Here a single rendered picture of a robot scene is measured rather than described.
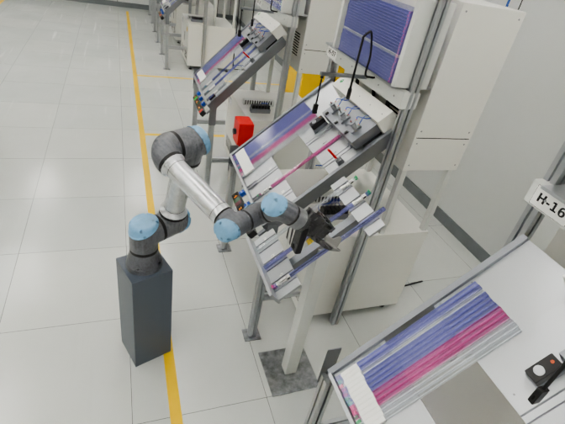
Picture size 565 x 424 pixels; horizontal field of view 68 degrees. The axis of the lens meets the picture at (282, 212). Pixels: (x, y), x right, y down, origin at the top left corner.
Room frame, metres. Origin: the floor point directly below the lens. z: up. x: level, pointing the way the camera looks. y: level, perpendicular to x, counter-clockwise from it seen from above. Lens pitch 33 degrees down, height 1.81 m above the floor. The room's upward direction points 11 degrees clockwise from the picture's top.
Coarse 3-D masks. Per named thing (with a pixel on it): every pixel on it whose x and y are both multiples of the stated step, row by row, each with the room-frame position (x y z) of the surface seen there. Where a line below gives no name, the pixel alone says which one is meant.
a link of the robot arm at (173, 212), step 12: (180, 132) 1.34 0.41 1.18; (192, 132) 1.37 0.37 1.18; (204, 132) 1.40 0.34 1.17; (192, 144) 1.33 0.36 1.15; (204, 144) 1.37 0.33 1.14; (192, 156) 1.33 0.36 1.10; (192, 168) 1.35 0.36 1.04; (168, 192) 1.38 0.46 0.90; (180, 192) 1.37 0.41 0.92; (168, 204) 1.38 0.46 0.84; (180, 204) 1.39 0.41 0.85; (168, 216) 1.37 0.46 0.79; (180, 216) 1.39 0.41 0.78; (168, 228) 1.36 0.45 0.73; (180, 228) 1.41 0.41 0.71
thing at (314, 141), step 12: (312, 96) 2.31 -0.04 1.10; (324, 96) 2.25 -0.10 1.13; (336, 96) 2.20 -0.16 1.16; (312, 108) 2.21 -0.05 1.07; (324, 108) 2.15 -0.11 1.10; (312, 132) 2.01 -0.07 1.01; (324, 132) 1.96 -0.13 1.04; (336, 132) 1.92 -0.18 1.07; (312, 144) 1.92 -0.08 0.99; (324, 144) 1.88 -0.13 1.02; (336, 144) 1.84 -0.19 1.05; (324, 156) 1.79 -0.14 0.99; (336, 156) 1.76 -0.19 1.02; (348, 156) 1.72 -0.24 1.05
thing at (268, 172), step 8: (272, 160) 1.95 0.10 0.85; (256, 168) 1.94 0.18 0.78; (264, 168) 1.91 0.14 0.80; (272, 168) 1.88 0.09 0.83; (248, 176) 1.92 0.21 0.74; (256, 176) 1.89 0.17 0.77; (264, 176) 1.86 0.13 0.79; (272, 176) 1.83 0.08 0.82; (280, 176) 1.80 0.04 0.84; (248, 184) 1.85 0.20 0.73; (256, 184) 1.82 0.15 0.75; (264, 184) 1.80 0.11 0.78; (280, 184) 1.75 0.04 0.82; (288, 184) 1.72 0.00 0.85; (256, 192) 1.77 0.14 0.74; (280, 192) 1.70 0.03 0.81; (288, 192) 1.67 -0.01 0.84; (256, 200) 1.71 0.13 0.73
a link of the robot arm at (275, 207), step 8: (272, 192) 1.13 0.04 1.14; (264, 200) 1.12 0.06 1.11; (272, 200) 1.10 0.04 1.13; (280, 200) 1.10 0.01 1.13; (288, 200) 1.14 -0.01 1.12; (264, 208) 1.10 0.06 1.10; (272, 208) 1.08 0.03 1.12; (280, 208) 1.09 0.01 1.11; (288, 208) 1.11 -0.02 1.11; (296, 208) 1.14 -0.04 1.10; (264, 216) 1.12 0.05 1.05; (272, 216) 1.09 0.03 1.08; (280, 216) 1.09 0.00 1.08; (288, 216) 1.10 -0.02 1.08; (296, 216) 1.12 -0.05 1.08; (288, 224) 1.11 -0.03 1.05
